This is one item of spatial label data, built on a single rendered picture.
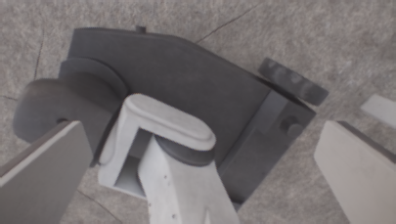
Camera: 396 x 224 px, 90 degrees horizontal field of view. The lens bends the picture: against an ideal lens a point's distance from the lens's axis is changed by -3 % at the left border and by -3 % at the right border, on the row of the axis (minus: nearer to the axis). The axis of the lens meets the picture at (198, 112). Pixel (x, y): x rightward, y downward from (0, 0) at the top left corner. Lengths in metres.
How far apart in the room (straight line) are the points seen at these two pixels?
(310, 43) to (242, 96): 0.32
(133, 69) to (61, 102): 0.18
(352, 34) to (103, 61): 0.74
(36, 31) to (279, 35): 0.74
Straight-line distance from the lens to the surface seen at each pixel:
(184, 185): 0.36
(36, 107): 0.44
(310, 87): 0.56
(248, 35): 0.69
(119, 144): 0.41
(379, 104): 0.91
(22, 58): 0.87
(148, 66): 0.52
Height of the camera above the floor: 0.66
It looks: 65 degrees down
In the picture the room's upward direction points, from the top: 178 degrees clockwise
